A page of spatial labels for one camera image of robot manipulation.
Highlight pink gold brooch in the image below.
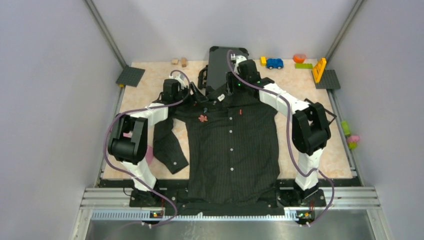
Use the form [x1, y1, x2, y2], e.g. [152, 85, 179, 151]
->
[198, 114, 208, 123]

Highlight black pinstriped button shirt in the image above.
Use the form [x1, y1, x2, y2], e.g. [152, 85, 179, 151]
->
[153, 92, 280, 206]

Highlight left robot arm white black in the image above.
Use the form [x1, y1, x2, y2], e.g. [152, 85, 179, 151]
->
[104, 70, 208, 207]

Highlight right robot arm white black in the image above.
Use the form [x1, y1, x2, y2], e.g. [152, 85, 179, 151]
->
[226, 50, 331, 206]

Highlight dark grey case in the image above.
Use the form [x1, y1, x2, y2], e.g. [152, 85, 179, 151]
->
[197, 46, 249, 95]

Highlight yellow toy brick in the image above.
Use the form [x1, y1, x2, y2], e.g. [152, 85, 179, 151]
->
[260, 56, 267, 67]

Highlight wooden block right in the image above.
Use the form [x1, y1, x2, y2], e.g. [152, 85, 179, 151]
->
[180, 57, 188, 68]

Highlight blue toy car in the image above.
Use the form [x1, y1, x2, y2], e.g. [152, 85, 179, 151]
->
[266, 58, 284, 70]

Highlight green flat brick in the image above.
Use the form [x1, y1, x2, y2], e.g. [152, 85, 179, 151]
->
[294, 63, 314, 69]

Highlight orange bowl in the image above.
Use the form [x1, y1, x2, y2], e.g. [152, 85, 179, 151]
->
[292, 53, 307, 64]

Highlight left dark grey baseplate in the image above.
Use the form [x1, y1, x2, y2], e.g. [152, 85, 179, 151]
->
[115, 65, 146, 88]

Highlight dark grey baseplate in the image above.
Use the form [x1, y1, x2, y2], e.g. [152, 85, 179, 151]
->
[115, 65, 146, 88]
[315, 69, 341, 90]

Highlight pink stapler box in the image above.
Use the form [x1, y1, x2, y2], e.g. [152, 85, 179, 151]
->
[122, 131, 154, 165]

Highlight orange toy ladder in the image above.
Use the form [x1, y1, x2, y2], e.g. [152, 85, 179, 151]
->
[312, 57, 327, 84]

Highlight right dark grey baseplate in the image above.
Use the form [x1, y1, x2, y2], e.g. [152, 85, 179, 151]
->
[315, 69, 341, 90]

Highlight green pink toy bricks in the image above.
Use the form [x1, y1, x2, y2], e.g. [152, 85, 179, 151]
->
[341, 120, 360, 150]

